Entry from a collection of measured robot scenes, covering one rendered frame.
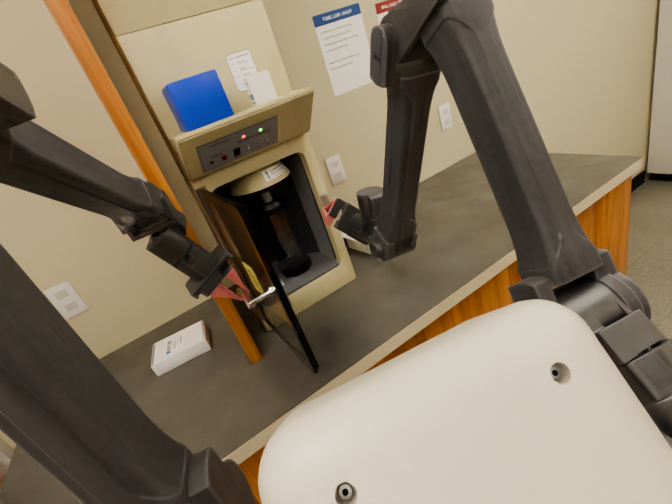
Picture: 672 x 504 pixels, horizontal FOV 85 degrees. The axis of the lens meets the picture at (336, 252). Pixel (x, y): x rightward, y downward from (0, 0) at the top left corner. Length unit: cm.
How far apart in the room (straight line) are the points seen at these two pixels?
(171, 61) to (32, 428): 76
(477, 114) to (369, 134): 121
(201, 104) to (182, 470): 65
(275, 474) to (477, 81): 38
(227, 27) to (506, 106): 69
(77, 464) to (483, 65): 47
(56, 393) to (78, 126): 111
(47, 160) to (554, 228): 48
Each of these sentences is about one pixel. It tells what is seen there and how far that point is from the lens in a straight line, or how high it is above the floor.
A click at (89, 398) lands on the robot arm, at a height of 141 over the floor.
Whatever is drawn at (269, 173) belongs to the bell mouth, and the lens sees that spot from 99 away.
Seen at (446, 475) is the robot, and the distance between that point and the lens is 21.
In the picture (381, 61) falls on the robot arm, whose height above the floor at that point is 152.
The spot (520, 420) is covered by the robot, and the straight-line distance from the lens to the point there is 22.
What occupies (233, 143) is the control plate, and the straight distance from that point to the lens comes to 87.
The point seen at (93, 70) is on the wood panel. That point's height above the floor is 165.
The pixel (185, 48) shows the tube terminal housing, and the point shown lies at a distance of 94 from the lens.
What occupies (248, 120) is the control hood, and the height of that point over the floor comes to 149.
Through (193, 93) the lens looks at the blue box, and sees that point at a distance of 82.
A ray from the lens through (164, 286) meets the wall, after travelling 143.
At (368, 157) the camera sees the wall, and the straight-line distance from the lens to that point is 163.
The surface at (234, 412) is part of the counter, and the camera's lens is 93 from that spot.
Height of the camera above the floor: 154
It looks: 26 degrees down
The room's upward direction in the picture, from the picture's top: 20 degrees counter-clockwise
